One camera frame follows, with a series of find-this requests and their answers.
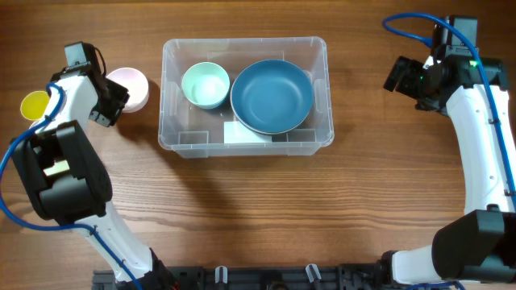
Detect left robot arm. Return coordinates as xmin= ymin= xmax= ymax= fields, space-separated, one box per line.
xmin=1 ymin=74 xmax=178 ymax=289

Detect yellow cup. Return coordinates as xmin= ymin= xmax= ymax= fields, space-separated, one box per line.
xmin=20 ymin=91 xmax=50 ymax=121

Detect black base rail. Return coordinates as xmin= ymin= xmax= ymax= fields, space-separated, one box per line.
xmin=92 ymin=263 xmax=387 ymax=290

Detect dark blue plate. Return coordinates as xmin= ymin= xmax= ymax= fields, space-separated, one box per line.
xmin=230 ymin=59 xmax=314 ymax=133

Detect left blue cable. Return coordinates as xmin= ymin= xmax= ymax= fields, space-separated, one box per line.
xmin=0 ymin=82 xmax=144 ymax=290

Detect mint green bowl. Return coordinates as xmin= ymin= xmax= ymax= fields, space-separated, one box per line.
xmin=181 ymin=62 xmax=231 ymax=105

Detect blue cable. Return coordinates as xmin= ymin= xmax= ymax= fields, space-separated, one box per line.
xmin=0 ymin=82 xmax=144 ymax=290
xmin=381 ymin=11 xmax=516 ymax=290

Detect light blue bowl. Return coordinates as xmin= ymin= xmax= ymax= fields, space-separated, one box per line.
xmin=194 ymin=103 xmax=223 ymax=110

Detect pink bowl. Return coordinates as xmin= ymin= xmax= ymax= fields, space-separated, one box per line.
xmin=107 ymin=68 xmax=149 ymax=113

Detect clear plastic storage container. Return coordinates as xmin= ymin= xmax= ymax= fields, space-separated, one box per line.
xmin=158 ymin=36 xmax=335 ymax=159

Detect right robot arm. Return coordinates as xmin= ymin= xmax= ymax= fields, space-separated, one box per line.
xmin=376 ymin=55 xmax=515 ymax=288

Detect pink cup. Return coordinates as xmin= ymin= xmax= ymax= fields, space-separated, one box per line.
xmin=29 ymin=120 xmax=40 ymax=129

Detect right blue cable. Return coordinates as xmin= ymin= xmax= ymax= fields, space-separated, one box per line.
xmin=381 ymin=11 xmax=516 ymax=290

